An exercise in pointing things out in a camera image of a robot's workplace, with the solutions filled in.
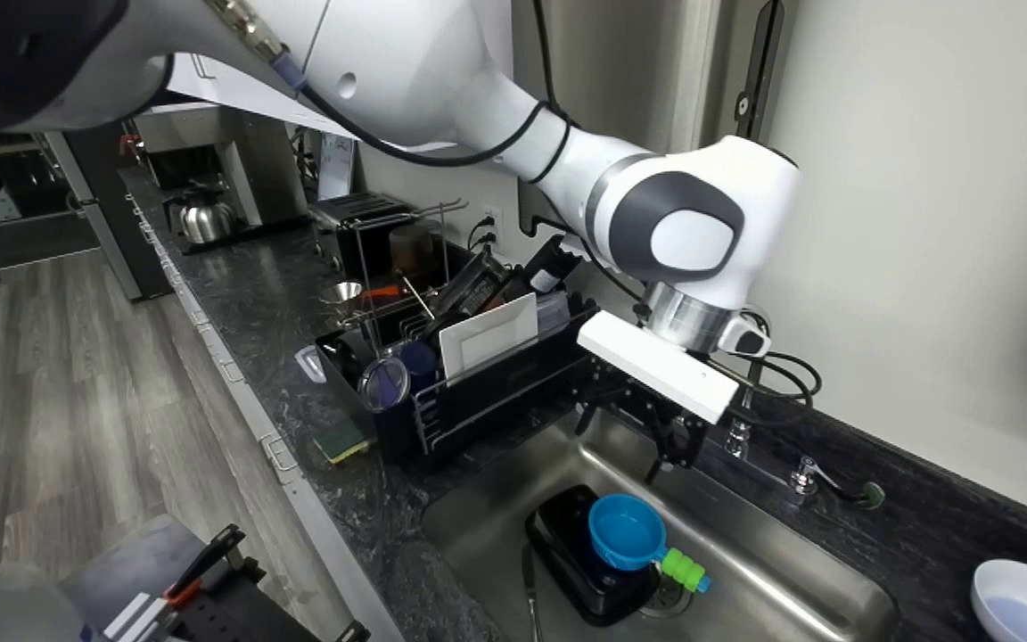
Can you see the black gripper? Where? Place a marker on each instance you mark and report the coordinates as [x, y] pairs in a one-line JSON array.
[[667, 421]]

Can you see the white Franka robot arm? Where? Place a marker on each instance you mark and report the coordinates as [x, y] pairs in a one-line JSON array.
[[420, 57]]

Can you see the black dish drying rack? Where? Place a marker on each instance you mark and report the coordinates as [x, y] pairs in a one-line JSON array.
[[490, 397]]

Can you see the chrome sink faucet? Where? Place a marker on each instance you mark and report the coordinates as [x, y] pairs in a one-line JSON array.
[[765, 469]]

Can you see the black plastic container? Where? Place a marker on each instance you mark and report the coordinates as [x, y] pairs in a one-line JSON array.
[[571, 571]]

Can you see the white rectangular plate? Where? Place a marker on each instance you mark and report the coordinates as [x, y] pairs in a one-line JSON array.
[[487, 338]]

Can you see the stainless steel sink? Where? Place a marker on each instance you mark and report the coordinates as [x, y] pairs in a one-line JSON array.
[[776, 571]]

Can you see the dark blue plate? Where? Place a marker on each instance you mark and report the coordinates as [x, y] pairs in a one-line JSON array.
[[424, 361]]

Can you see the clear drinking glass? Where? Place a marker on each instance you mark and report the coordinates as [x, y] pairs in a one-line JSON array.
[[385, 386]]

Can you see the orange spatula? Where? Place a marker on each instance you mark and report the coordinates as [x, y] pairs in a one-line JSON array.
[[385, 290]]

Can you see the green and yellow sponge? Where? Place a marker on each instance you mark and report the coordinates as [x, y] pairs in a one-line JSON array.
[[341, 445]]

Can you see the black box appliance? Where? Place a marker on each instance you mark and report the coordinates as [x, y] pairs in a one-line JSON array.
[[365, 215]]

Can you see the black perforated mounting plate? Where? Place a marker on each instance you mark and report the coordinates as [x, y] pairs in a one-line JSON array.
[[267, 613]]

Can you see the black clamp with orange tip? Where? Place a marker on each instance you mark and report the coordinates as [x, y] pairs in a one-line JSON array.
[[211, 558]]

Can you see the steel kettle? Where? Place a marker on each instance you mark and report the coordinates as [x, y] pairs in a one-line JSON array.
[[199, 219]]

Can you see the aluminium extrusion bar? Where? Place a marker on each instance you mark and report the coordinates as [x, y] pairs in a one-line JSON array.
[[135, 620]]

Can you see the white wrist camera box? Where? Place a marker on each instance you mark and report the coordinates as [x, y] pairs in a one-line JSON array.
[[658, 361]]

